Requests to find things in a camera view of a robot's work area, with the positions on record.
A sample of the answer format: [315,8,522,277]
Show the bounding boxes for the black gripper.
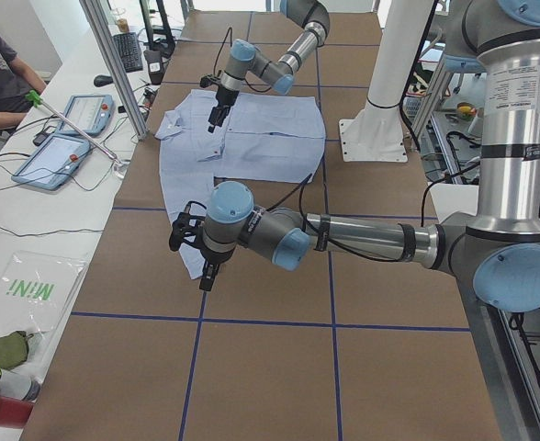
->
[208,85,240,133]
[199,251,230,291]

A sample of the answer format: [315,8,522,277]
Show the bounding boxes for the blue striped button shirt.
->
[153,88,327,280]

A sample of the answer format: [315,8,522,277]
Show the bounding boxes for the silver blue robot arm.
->
[195,1,540,312]
[200,0,330,133]

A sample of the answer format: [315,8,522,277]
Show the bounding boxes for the black keyboard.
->
[112,32,143,73]

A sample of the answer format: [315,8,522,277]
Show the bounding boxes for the upper blue teach pendant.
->
[62,94,114,137]

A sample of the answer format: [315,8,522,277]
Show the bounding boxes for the blue teach pendant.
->
[11,134,91,190]
[62,94,114,137]

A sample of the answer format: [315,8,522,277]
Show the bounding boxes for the black computer mouse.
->
[93,74,113,87]

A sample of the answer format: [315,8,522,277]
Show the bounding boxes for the lower blue teach pendant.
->
[11,134,91,190]

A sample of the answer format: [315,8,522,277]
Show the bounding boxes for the clear bag green lettering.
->
[0,251,87,337]

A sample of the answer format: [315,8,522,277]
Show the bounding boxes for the metal rod green clip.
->
[26,90,130,170]

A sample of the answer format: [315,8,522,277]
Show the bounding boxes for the olive green cloth pouch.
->
[0,331,31,369]

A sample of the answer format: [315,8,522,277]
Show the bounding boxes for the seated person grey shirt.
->
[0,36,46,130]

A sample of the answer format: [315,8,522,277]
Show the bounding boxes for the red cylinder bottle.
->
[0,396,34,428]

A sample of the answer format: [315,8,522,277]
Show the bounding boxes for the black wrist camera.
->
[168,200,207,252]
[199,74,220,88]

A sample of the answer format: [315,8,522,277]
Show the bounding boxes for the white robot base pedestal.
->
[339,0,436,164]

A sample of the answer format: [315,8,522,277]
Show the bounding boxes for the grey aluminium camera post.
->
[79,0,148,141]

